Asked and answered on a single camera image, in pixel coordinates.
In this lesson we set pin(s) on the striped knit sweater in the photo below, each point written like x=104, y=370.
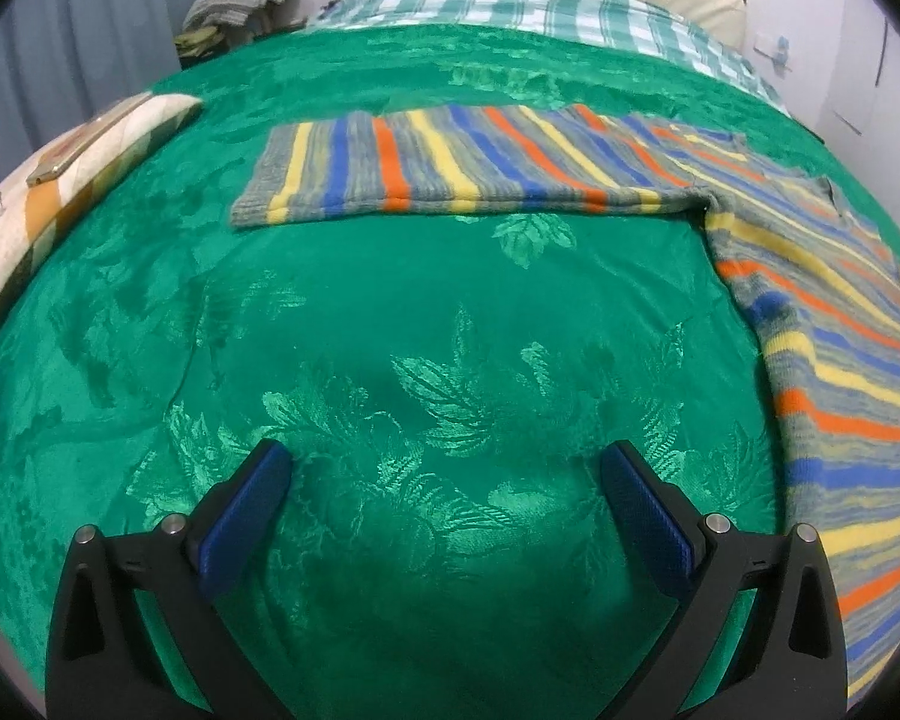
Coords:
x=446, y=313

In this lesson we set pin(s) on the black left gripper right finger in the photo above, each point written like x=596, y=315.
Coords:
x=756, y=632

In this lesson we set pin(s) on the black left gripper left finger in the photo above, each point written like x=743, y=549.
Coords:
x=100, y=661

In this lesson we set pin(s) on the blue-grey curtain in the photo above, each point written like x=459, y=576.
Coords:
x=62, y=61

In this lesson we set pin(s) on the grey knit clothes pile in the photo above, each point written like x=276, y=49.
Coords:
x=213, y=26

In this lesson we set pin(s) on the green plaid bed sheet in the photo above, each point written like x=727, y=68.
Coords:
x=634, y=26

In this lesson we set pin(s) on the white wardrobe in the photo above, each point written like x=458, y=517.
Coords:
x=860, y=121

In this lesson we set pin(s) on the orange checkered folded cloth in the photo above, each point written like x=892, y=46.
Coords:
x=35, y=219

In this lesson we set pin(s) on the green floral bedspread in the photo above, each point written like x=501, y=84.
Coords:
x=108, y=401

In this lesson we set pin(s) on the white wall socket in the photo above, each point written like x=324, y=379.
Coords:
x=776, y=49

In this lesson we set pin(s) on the flat phone on cloth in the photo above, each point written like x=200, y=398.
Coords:
x=58, y=157

